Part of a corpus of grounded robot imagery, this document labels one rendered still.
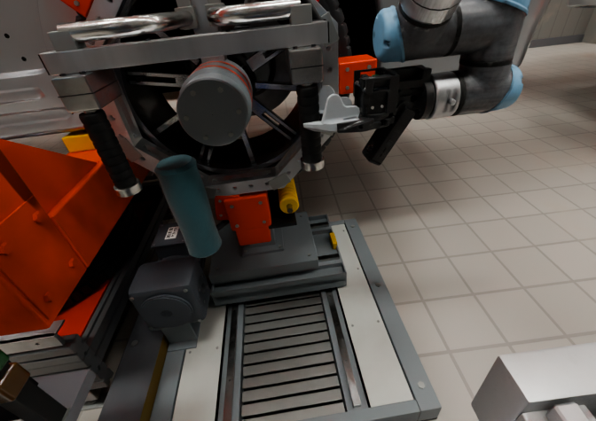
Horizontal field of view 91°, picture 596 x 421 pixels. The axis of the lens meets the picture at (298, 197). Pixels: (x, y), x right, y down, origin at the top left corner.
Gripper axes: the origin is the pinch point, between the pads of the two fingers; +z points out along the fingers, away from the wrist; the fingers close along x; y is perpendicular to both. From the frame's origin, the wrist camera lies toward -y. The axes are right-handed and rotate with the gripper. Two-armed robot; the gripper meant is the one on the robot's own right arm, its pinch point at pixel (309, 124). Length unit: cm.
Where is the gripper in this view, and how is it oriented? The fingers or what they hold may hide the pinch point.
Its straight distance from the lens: 52.0
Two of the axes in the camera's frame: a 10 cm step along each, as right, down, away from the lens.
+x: 1.2, 5.5, -8.3
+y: -0.9, -8.2, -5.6
